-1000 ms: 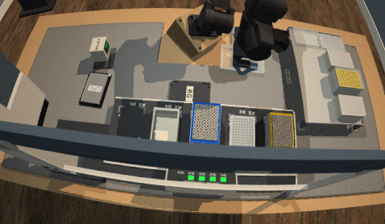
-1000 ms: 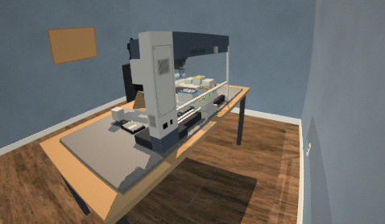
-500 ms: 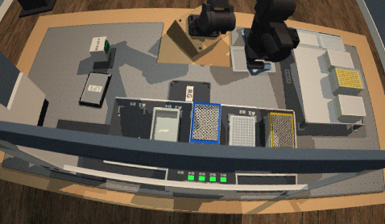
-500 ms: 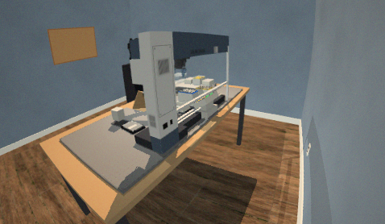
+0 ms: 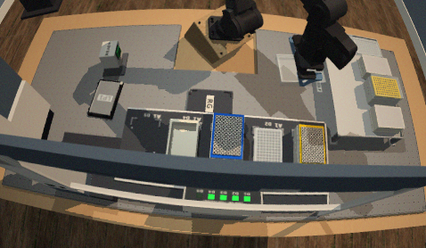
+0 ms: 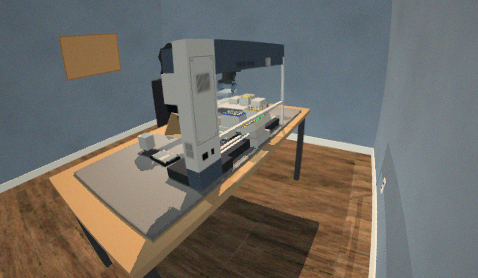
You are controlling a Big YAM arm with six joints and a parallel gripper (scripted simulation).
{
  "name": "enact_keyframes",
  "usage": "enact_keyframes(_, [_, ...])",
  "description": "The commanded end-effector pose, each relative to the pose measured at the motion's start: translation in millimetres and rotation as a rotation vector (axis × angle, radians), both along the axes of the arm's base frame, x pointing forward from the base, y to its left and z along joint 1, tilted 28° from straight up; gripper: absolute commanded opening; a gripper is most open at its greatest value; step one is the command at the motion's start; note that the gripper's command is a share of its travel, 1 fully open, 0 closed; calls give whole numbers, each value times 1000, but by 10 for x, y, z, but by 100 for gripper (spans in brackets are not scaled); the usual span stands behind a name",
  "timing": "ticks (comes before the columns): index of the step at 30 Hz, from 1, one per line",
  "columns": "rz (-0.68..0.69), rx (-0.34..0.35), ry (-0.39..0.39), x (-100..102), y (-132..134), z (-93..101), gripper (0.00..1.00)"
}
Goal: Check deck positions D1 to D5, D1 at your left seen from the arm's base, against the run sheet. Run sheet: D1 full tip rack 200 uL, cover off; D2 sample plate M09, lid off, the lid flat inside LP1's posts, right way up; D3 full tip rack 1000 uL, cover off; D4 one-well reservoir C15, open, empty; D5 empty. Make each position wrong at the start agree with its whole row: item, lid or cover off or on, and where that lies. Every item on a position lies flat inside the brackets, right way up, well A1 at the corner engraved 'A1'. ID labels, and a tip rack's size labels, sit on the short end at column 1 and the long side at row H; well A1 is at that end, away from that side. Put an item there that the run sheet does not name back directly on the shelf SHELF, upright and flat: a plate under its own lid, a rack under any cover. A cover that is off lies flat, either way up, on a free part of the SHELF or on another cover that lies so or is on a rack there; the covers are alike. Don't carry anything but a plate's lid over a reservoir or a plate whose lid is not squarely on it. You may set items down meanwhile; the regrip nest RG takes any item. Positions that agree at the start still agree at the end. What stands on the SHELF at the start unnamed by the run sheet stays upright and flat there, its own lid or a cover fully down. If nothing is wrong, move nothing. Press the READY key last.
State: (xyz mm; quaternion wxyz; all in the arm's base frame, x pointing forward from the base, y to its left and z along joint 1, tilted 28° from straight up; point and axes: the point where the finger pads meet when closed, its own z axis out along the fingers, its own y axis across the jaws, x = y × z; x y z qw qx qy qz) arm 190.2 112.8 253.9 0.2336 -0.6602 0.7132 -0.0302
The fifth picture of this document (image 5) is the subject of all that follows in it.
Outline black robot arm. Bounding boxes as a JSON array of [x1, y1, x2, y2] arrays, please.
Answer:
[[208, 0, 357, 70]]

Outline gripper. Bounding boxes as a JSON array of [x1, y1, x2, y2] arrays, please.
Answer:
[[289, 35, 324, 87]]

